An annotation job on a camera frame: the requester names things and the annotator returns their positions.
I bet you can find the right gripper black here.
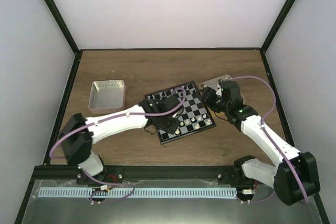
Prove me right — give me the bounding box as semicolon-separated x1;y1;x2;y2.
195;87;229;113

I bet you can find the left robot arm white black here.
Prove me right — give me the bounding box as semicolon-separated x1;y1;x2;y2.
59;95;184;184

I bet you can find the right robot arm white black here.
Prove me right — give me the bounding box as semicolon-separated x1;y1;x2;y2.
200;79;321;206

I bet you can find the black white chess board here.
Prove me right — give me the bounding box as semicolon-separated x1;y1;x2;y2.
157;81;216;144

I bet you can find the orange metal tin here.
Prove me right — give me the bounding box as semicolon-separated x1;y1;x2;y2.
199;75;245;104

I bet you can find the pink metal tin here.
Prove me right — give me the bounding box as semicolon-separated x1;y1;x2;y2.
88;80;126;114

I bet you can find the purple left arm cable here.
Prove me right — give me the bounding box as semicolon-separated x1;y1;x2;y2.
49;87;187;206

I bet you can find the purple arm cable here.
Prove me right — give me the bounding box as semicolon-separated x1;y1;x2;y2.
49;87;187;206
230;76;310;206

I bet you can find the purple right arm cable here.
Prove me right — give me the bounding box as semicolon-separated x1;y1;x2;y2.
230;76;310;206

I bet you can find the light blue slotted cable duct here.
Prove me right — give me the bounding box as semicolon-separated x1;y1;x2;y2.
37;187;237;199

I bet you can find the black frame back rail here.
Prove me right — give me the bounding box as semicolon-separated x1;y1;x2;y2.
81;47;261;51

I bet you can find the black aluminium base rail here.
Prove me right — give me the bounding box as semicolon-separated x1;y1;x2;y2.
34;165;310;185

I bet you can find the black frame post right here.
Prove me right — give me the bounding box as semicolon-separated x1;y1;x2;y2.
260;0;296;53

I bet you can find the black frame post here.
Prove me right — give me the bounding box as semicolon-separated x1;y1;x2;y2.
260;0;296;53
44;0;79;55

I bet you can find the black frame post left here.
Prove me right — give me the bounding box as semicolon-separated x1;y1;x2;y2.
44;0;79;55

